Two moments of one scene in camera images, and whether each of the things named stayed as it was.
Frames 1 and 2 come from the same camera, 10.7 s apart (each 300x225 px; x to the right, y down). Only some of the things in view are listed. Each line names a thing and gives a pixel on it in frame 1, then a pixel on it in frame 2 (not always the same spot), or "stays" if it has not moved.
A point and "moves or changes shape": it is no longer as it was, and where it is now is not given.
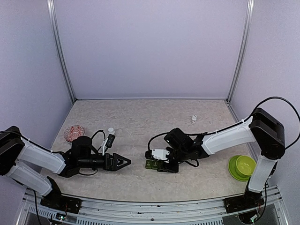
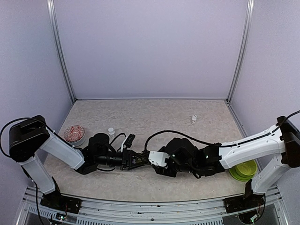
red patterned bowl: x=72 y=132 stays
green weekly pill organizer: x=151 y=164 moves or changes shape
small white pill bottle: x=193 y=119 stays
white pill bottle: x=111 y=131 stays
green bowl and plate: x=233 y=171 stays
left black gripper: x=113 y=166 to x=127 y=160
